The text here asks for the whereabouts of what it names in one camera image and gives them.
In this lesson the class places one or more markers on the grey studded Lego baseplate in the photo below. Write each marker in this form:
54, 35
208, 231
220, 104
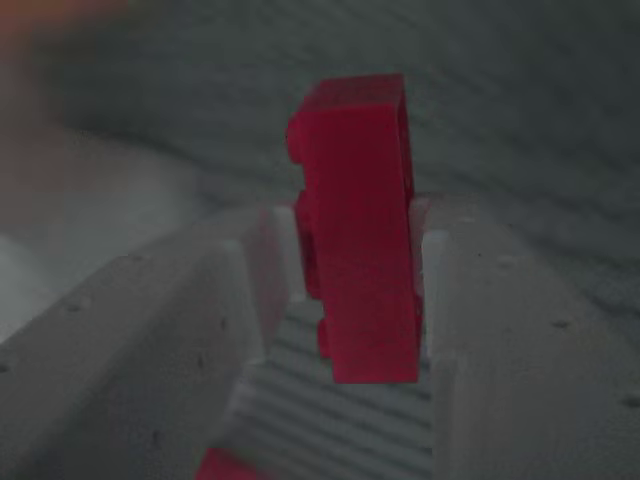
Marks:
500, 100

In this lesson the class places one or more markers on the red Lego brick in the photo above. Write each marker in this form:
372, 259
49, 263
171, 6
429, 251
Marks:
357, 225

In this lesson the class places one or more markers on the blurry dark red object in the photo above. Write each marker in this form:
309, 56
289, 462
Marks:
225, 467

